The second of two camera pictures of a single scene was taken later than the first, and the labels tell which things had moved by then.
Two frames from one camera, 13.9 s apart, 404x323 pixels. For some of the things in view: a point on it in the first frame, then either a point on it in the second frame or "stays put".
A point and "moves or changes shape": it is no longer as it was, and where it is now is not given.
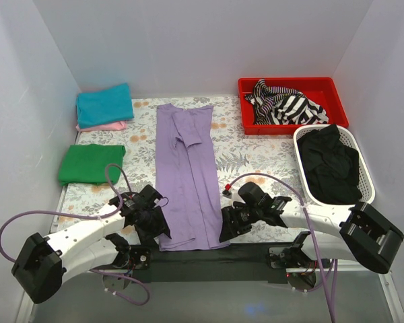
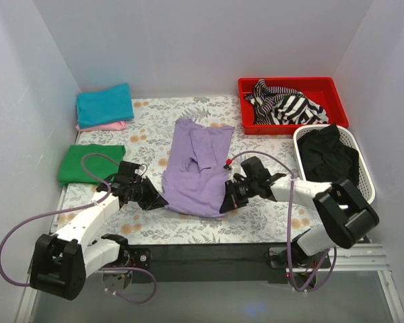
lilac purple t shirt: x=186 y=180 moves or changes shape
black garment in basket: x=332 y=166 stays put
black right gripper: x=238 y=217 → x=233 y=194
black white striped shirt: x=281 y=105 stays put
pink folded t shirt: x=119 y=126 stays put
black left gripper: x=151 y=222 → x=147 y=194
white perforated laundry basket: x=365 y=179 stays put
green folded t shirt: x=85 y=164 stays put
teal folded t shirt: x=104 y=106 stays put
